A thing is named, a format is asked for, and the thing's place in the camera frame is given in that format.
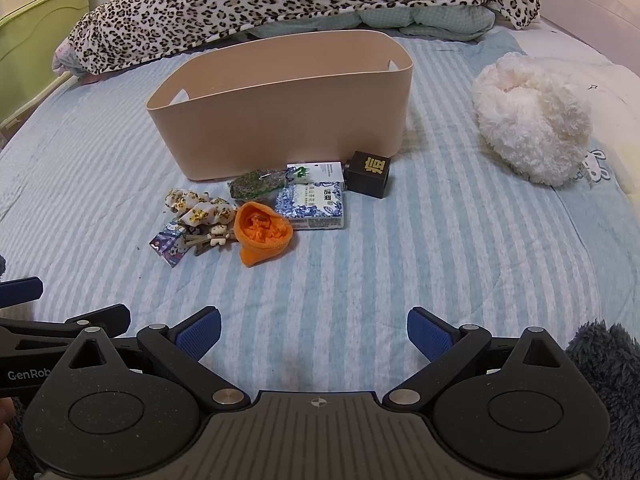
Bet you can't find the green headboard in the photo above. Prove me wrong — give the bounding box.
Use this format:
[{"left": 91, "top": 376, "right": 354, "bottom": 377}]
[{"left": 0, "top": 0, "right": 91, "bottom": 131}]

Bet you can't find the person's right forearm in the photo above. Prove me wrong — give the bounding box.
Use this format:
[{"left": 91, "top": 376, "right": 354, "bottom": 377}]
[{"left": 565, "top": 320, "right": 640, "bottom": 480}]

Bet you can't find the white fluffy plush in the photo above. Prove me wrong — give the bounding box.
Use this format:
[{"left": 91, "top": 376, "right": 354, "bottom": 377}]
[{"left": 472, "top": 51, "right": 594, "bottom": 187}]

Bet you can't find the small figure hair clip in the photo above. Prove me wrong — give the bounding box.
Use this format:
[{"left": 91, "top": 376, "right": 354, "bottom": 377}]
[{"left": 185, "top": 222, "right": 241, "bottom": 257}]

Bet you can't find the green dried herb packet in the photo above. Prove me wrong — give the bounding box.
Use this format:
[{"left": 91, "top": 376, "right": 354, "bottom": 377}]
[{"left": 228, "top": 169, "right": 293, "bottom": 202}]

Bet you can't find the pink cloth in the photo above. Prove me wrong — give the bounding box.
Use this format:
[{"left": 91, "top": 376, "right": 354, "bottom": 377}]
[{"left": 54, "top": 42, "right": 101, "bottom": 86}]

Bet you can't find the beige plastic storage basket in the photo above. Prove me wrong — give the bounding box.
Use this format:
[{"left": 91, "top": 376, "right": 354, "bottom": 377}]
[{"left": 146, "top": 29, "right": 414, "bottom": 182}]

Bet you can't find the blue white tissue packet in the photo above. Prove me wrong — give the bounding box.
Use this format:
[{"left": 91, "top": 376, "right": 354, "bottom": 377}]
[{"left": 274, "top": 180, "right": 347, "bottom": 231}]

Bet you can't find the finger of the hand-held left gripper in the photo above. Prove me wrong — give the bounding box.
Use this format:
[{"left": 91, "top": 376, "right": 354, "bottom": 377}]
[
  {"left": 0, "top": 276, "right": 44, "bottom": 307},
  {"left": 0, "top": 304, "right": 132, "bottom": 358}
]

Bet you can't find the purple cartoon packet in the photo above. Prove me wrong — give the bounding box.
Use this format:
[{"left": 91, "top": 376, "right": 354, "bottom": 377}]
[{"left": 148, "top": 220, "right": 190, "bottom": 268}]

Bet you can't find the striped bed sheet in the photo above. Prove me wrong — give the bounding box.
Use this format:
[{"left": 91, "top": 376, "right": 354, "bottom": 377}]
[{"left": 0, "top": 27, "right": 640, "bottom": 396}]

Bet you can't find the person's left hand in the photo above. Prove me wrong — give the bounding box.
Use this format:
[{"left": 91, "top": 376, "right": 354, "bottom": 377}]
[{"left": 0, "top": 397, "right": 14, "bottom": 463}]

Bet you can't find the orange knit sock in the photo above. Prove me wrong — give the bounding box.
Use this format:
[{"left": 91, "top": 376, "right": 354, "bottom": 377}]
[{"left": 235, "top": 201, "right": 294, "bottom": 267}]

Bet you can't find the black cube box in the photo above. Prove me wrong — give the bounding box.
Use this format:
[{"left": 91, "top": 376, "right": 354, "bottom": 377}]
[{"left": 342, "top": 150, "right": 392, "bottom": 198}]

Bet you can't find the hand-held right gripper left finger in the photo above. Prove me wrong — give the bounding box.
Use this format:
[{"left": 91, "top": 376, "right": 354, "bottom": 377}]
[{"left": 45, "top": 306, "right": 249, "bottom": 406}]

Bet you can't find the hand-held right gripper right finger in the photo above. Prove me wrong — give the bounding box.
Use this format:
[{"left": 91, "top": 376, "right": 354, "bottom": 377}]
[{"left": 384, "top": 306, "right": 586, "bottom": 406}]

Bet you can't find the white flat packet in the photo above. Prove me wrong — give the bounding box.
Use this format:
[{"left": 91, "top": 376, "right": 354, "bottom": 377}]
[{"left": 286, "top": 161, "right": 346, "bottom": 184}]

